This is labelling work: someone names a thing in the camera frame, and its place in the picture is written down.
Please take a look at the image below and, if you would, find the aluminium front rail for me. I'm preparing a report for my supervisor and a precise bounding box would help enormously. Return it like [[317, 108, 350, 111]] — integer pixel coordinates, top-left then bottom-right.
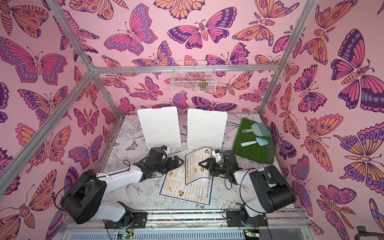
[[58, 209, 317, 240]]

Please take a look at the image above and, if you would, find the left white rack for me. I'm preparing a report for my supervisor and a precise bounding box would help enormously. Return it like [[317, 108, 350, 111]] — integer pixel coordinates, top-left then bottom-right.
[[138, 107, 181, 149]]

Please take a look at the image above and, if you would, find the white narrow rack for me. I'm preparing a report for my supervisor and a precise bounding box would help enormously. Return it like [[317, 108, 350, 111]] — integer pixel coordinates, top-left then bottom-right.
[[187, 109, 228, 150]]

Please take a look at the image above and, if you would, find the white wire wall basket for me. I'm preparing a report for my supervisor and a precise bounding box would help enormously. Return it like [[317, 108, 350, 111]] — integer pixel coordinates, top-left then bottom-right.
[[170, 60, 217, 94]]

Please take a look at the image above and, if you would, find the green yellow item in basket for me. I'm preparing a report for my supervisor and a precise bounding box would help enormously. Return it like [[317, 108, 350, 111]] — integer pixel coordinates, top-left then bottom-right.
[[198, 80, 209, 91]]

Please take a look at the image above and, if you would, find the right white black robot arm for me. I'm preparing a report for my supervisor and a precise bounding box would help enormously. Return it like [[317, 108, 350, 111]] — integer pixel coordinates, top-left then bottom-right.
[[199, 150, 297, 227]]

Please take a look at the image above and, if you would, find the dim sum menu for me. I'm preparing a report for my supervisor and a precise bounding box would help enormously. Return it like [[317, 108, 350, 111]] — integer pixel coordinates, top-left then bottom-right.
[[185, 148, 212, 185], [159, 166, 214, 206]]

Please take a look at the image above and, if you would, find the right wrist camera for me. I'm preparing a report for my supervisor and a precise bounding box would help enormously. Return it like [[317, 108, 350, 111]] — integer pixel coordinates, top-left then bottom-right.
[[212, 150, 223, 163]]

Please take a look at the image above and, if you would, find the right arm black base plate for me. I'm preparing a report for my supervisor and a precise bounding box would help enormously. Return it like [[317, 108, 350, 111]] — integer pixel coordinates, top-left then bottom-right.
[[222, 210, 268, 228]]

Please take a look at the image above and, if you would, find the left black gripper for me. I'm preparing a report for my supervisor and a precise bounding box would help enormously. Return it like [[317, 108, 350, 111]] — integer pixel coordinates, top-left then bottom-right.
[[153, 155, 185, 174]]

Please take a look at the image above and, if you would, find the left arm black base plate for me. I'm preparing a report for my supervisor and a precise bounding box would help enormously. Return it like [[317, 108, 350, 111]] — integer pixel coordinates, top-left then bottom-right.
[[105, 212, 148, 229]]

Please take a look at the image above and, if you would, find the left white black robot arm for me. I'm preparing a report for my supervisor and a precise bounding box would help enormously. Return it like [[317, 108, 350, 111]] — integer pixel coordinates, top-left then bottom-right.
[[60, 146, 184, 228]]

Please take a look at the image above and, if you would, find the green artificial grass mat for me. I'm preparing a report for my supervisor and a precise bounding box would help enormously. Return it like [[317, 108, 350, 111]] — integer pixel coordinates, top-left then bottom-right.
[[233, 118, 275, 164]]

